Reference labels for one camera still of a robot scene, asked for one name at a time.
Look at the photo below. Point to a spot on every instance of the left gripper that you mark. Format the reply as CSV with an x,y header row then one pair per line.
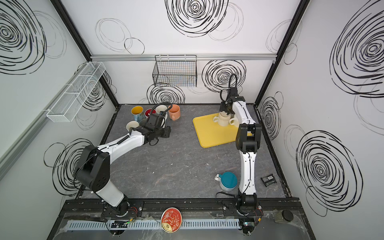
x,y
165,132

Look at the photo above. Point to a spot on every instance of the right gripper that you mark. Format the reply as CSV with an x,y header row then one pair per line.
x,y
226,107

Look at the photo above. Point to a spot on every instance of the cream mug red inside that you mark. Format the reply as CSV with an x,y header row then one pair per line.
x,y
148,112

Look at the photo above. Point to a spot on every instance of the pink mug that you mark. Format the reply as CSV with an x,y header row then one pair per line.
x,y
131,125

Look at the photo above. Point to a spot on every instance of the light blue mug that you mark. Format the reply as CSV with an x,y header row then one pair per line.
x,y
161,110

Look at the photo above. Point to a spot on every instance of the blue patterned mug yellow inside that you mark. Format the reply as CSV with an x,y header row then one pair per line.
x,y
138,113

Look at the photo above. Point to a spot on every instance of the peach mug cream base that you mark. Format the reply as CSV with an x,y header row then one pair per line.
x,y
175,112

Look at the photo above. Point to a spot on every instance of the yellow plastic tray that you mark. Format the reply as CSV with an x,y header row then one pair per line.
x,y
211,134

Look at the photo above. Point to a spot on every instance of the large grey mug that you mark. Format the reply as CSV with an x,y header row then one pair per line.
x,y
143,122

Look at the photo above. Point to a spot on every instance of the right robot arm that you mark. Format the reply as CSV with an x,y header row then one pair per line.
x,y
248,140

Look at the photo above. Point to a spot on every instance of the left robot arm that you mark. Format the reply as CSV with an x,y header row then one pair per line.
x,y
93,167

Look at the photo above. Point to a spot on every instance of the white mug on tray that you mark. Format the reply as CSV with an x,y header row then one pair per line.
x,y
234,121

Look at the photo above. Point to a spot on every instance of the white jar teal lid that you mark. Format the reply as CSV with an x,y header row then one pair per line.
x,y
228,181

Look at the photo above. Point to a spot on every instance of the small black card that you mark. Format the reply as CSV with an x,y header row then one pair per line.
x,y
269,180

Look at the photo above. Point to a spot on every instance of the red round tin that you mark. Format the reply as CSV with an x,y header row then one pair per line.
x,y
171,220

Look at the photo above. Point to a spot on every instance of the dark jar black lid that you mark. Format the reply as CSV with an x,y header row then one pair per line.
x,y
283,216

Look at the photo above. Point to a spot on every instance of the black wire basket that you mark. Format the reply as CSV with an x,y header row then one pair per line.
x,y
176,70

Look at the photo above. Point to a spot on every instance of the white wire shelf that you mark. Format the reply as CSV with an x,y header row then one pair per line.
x,y
76,92

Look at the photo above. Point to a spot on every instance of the white slotted cable duct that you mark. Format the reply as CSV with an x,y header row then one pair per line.
x,y
191,224

